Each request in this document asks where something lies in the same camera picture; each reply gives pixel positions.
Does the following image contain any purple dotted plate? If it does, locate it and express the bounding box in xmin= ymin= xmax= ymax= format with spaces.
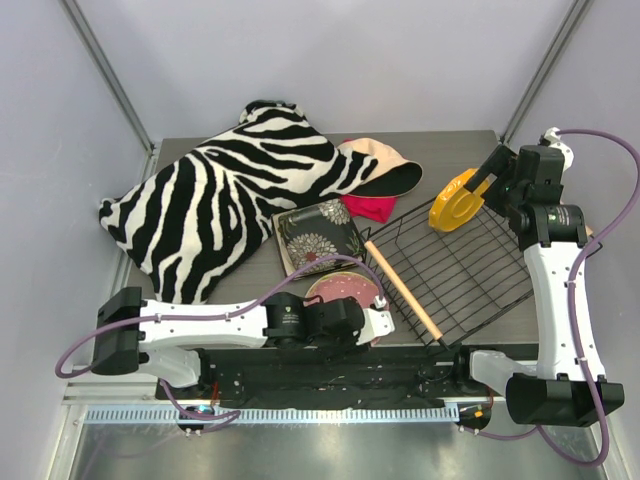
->
xmin=305 ymin=272 xmax=385 ymax=346

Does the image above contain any yellow dotted plate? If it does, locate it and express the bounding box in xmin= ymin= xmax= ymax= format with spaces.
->
xmin=428 ymin=168 xmax=490 ymax=233

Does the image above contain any black square plate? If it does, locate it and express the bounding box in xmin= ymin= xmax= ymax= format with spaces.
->
xmin=272 ymin=199 xmax=364 ymax=276

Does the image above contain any black wire dish rack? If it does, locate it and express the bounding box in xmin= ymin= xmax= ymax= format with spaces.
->
xmin=359 ymin=197 xmax=604 ymax=349

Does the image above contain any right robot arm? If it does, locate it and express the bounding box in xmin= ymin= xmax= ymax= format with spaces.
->
xmin=451 ymin=143 xmax=625 ymax=427

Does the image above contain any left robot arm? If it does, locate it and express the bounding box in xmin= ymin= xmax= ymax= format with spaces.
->
xmin=91 ymin=287 xmax=372 ymax=399

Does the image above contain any beige bucket hat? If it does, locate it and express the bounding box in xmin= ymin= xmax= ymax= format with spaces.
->
xmin=338 ymin=138 xmax=423 ymax=198

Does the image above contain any pink cloth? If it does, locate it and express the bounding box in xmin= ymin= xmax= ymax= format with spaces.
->
xmin=341 ymin=195 xmax=396 ymax=224

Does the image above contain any zebra print blanket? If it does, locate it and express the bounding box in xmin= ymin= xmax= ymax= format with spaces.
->
xmin=98 ymin=101 xmax=379 ymax=304

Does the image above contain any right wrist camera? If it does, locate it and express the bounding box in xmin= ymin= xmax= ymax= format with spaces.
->
xmin=538 ymin=127 xmax=575 ymax=172

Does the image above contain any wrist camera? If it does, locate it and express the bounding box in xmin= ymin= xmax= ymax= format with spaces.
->
xmin=357 ymin=296 xmax=395 ymax=345
xmin=538 ymin=127 xmax=575 ymax=172

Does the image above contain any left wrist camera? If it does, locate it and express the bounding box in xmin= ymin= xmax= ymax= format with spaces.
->
xmin=357 ymin=296 xmax=395 ymax=345

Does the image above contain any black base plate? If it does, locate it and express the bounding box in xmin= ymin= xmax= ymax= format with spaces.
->
xmin=156 ymin=345 xmax=493 ymax=410

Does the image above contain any left wooden rack handle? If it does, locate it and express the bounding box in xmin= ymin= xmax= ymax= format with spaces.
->
xmin=364 ymin=240 xmax=447 ymax=346

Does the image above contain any white slotted cable duct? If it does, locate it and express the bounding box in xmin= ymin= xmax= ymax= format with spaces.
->
xmin=84 ymin=403 xmax=459 ymax=425

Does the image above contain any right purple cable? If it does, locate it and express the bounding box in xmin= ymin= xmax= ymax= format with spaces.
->
xmin=469 ymin=128 xmax=640 ymax=469

